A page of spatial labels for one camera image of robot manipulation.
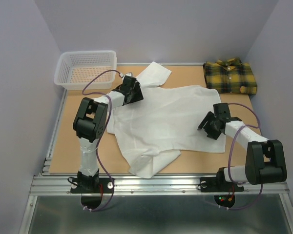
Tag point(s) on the metal table frame edge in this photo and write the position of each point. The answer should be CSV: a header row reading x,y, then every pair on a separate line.
x,y
32,199

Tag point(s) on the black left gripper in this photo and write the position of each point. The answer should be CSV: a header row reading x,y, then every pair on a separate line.
x,y
137,96

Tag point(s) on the aluminium mounting rail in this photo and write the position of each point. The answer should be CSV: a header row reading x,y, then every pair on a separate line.
x,y
162,184

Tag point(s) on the white long sleeve shirt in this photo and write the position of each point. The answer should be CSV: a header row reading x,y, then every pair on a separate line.
x,y
151,133

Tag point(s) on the white perforated plastic basket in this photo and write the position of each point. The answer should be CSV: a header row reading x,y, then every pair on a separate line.
x,y
76,69

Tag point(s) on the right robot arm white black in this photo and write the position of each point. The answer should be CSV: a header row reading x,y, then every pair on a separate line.
x,y
265,162

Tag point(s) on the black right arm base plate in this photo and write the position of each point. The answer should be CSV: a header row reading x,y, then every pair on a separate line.
x,y
212,184

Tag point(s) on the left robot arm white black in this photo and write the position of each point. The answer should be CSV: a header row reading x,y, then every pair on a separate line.
x,y
89,125

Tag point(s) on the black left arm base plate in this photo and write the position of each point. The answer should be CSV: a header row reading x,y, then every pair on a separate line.
x,y
104,186

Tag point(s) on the yellow plaid folded shirt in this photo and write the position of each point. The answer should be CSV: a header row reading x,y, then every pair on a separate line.
x,y
230,76

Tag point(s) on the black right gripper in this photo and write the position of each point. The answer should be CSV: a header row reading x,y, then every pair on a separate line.
x,y
209,116

